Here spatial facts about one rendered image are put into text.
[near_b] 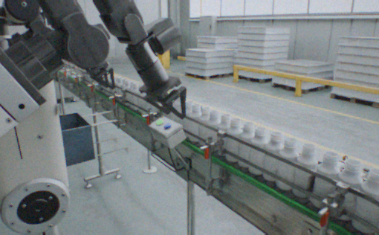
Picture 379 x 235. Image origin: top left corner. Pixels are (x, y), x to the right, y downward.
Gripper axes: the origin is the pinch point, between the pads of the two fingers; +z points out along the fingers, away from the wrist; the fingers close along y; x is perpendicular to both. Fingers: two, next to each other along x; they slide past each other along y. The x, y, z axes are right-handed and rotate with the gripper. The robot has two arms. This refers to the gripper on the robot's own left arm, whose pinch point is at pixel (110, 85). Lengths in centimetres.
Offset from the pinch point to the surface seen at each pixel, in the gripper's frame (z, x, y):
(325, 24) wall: 299, -674, 299
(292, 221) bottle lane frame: 48, -7, -62
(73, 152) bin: 35, 26, 56
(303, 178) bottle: 37, -16, -62
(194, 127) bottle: 33.7, -17.9, -9.8
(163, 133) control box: 23.2, -3.6, -13.8
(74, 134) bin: 26, 19, 55
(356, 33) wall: 323, -660, 215
